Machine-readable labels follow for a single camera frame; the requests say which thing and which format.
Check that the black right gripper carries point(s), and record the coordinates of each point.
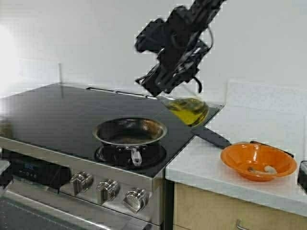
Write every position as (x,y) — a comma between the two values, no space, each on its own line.
(169,40)

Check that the glass oil bottle black lid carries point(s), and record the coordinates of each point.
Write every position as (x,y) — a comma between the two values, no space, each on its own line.
(190,110)

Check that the black spatula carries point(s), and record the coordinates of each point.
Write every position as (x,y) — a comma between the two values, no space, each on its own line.
(221,142)

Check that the orange plastic bowl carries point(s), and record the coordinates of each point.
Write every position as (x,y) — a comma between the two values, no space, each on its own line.
(239,157)

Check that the raw shrimp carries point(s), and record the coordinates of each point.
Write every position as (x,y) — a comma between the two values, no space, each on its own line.
(266,170)

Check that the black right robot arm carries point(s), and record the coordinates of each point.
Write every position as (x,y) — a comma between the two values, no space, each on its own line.
(196,51)

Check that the middle steel stove knob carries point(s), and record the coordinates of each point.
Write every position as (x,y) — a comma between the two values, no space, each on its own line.
(107,190)

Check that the steel stove knob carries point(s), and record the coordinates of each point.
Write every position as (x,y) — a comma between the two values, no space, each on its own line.
(81,182)
(107,190)
(136,199)

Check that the right steel stove knob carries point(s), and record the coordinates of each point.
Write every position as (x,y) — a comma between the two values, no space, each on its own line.
(136,199)

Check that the wooden cabinet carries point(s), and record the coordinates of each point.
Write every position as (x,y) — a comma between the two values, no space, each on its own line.
(196,209)

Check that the left steel stove knob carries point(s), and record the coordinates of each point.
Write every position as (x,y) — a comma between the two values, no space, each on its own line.
(81,182)

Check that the stainless steel stove range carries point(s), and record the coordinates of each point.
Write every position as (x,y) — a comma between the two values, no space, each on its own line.
(46,136)

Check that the black object at right edge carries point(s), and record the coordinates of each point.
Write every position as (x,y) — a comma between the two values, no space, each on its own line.
(302,176)

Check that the steel drawer handle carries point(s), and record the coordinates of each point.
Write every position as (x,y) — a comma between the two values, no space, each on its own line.
(239,226)

